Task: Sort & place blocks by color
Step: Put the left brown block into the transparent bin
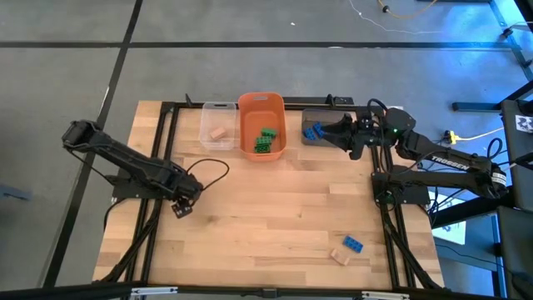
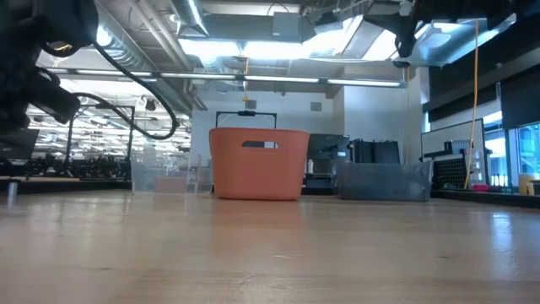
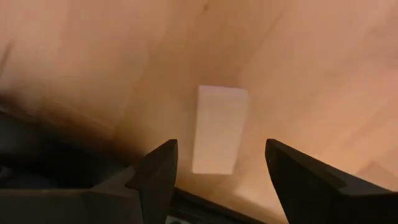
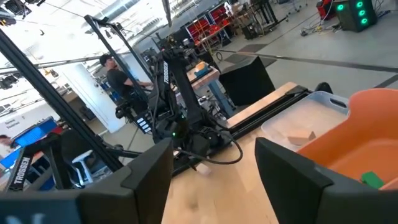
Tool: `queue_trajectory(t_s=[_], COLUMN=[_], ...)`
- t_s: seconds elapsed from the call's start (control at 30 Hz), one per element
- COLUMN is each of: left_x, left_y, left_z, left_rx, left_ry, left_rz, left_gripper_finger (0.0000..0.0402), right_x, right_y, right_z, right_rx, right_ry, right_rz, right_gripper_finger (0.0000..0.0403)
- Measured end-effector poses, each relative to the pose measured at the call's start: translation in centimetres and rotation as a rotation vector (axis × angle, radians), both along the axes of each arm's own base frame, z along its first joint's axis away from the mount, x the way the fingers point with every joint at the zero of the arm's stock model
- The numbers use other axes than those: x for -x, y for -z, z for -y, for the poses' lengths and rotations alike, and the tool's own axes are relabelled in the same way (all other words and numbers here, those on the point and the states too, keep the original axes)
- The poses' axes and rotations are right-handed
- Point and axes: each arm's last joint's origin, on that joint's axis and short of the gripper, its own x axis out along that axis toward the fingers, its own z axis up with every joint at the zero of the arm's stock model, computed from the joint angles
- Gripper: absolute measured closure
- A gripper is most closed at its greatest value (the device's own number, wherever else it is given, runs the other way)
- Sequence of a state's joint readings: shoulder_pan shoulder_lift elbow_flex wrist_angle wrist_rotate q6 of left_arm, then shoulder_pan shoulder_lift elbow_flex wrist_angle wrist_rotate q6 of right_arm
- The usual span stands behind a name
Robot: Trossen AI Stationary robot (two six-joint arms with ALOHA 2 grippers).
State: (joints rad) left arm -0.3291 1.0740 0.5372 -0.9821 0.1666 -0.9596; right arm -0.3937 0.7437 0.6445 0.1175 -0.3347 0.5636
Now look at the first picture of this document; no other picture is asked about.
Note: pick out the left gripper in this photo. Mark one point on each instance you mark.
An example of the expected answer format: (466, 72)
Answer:
(187, 189)

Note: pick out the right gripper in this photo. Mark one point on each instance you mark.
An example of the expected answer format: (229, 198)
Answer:
(362, 141)

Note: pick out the wooden building block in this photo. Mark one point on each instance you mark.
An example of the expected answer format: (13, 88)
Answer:
(340, 256)
(217, 133)

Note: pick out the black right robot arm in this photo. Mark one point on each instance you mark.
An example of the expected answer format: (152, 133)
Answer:
(449, 162)

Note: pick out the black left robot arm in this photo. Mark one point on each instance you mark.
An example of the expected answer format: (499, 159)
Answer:
(125, 156)

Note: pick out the grey plastic bin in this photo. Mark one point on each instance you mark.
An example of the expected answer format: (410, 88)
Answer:
(310, 121)

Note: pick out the clear plastic bin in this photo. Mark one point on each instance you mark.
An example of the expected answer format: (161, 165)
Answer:
(210, 121)

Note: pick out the orange plastic bin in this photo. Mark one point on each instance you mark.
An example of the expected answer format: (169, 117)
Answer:
(254, 121)

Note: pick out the yellow power plug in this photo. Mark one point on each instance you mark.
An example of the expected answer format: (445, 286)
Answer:
(451, 136)

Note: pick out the black stand base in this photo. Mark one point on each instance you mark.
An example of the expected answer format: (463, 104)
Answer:
(474, 106)

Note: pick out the black diagonal bar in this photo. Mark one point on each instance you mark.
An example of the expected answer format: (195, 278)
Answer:
(470, 207)

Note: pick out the white paper sheet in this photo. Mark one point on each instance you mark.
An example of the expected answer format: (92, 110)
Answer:
(454, 233)

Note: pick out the black crossbar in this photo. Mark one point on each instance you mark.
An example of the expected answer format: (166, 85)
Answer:
(62, 292)

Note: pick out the black white fiducial tag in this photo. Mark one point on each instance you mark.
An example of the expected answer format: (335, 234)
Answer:
(524, 123)

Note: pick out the black case with tag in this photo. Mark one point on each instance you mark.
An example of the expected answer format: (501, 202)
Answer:
(522, 191)

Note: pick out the plain black case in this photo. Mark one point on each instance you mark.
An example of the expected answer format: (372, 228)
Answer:
(516, 250)

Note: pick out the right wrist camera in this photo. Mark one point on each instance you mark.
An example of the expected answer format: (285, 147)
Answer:
(366, 123)

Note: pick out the black aluminium table frame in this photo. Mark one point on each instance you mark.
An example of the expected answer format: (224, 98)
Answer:
(168, 105)

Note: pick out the silver metal bracket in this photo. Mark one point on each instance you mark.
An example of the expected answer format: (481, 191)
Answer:
(385, 296)
(154, 290)

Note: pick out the black metal rig frame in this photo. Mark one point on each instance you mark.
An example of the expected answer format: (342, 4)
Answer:
(510, 37)

